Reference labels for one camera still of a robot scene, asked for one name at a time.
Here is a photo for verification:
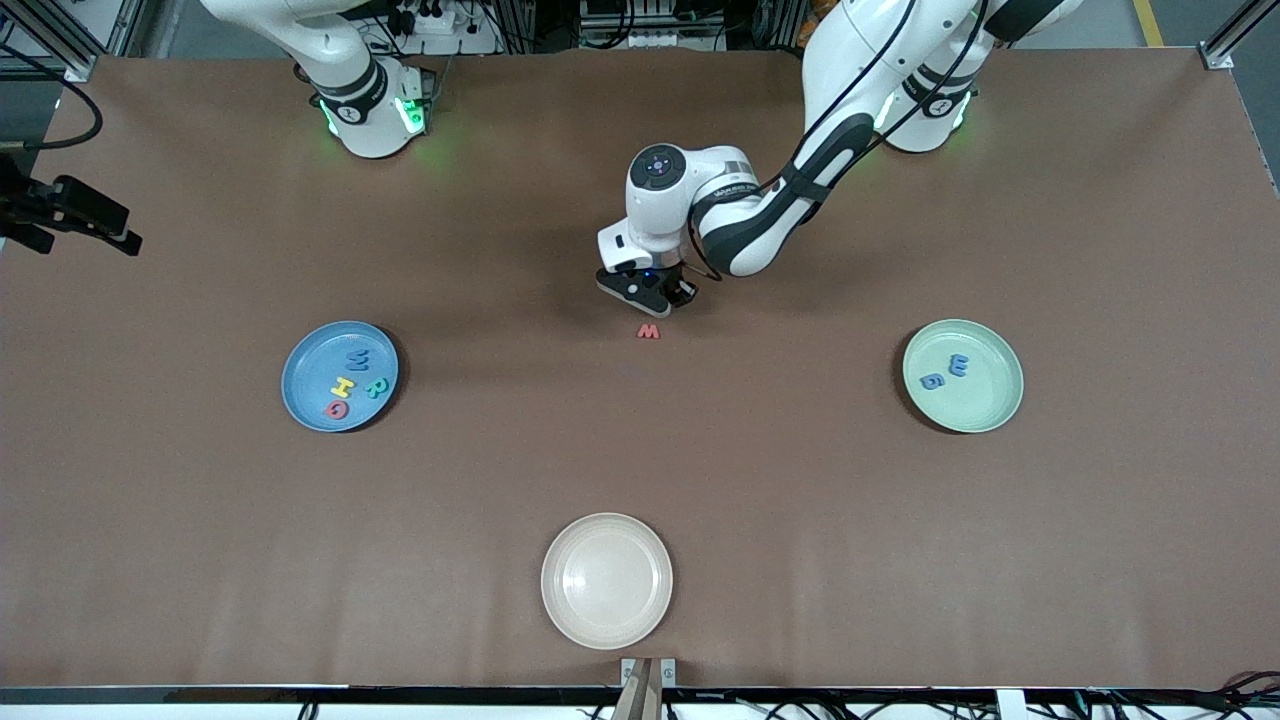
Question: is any blue plate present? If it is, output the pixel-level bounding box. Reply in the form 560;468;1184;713
281;320;400;433

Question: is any beige plate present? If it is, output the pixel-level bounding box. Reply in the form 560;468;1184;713
541;513;674;650

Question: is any green plate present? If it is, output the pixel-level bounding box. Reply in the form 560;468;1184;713
902;319;1025;434

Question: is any right base connector box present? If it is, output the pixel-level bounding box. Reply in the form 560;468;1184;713
395;68;436;136

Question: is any white power strip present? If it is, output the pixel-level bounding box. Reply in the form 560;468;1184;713
385;5;501;56

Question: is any bag of orange objects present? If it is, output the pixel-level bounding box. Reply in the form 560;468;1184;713
797;0;836;49

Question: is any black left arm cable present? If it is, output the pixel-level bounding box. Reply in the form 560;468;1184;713
683;0;991;283

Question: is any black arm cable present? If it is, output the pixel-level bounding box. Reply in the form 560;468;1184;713
0;45;104;153
683;0;991;283

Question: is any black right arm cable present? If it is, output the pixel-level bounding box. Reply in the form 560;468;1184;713
0;45;104;153

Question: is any metal bracket with wooden stick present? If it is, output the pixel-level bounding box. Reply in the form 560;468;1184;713
610;656;679;720

